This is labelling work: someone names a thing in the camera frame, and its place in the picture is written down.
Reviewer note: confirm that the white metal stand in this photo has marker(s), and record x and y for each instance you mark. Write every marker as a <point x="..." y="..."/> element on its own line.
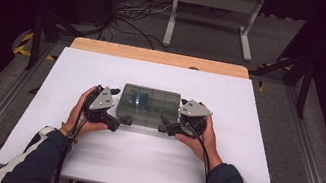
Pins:
<point x="217" y="0"/>

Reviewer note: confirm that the black metal stand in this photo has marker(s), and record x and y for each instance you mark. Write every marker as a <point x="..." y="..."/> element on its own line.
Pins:
<point x="303" y="92"/>
<point x="35" y="42"/>

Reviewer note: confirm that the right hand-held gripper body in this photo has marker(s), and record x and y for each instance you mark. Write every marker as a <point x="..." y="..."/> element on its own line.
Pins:
<point x="195" y="109"/>

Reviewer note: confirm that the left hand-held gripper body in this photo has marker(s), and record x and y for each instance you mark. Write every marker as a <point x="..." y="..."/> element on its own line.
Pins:
<point x="102" y="99"/>

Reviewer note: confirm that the person's right hand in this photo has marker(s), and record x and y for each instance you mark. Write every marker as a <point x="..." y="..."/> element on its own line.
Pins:
<point x="205" y="146"/>

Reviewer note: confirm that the person's left hand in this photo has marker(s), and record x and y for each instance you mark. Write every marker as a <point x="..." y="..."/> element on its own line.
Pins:
<point x="74" y="120"/>

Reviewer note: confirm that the white table board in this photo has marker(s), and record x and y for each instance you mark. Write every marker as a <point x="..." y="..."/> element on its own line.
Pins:
<point x="138" y="161"/>

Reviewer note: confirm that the yellow black floor tape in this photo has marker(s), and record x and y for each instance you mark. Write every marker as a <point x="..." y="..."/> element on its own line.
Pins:
<point x="21" y="51"/>
<point x="261" y="87"/>

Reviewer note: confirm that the grey plastic compartment box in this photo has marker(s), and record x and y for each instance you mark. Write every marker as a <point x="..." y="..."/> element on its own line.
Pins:
<point x="157" y="111"/>

